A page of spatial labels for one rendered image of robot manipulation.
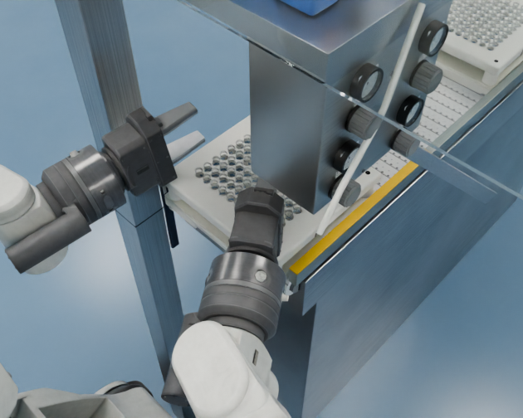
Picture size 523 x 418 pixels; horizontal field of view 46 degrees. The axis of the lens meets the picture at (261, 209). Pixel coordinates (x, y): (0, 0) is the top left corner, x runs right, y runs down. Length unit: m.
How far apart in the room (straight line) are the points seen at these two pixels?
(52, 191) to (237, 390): 0.35
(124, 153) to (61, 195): 0.09
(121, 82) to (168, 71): 1.99
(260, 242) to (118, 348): 1.32
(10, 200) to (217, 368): 0.32
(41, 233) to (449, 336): 1.50
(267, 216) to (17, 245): 0.29
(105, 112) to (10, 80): 2.12
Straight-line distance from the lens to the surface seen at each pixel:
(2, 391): 0.61
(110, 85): 0.85
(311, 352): 1.36
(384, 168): 1.08
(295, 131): 0.65
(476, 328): 2.06
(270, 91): 0.65
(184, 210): 0.97
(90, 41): 0.80
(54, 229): 0.75
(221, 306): 0.65
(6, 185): 0.78
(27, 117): 2.75
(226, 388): 0.58
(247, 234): 0.69
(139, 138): 0.78
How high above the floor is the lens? 1.70
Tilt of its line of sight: 50 degrees down
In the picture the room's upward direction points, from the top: straight up
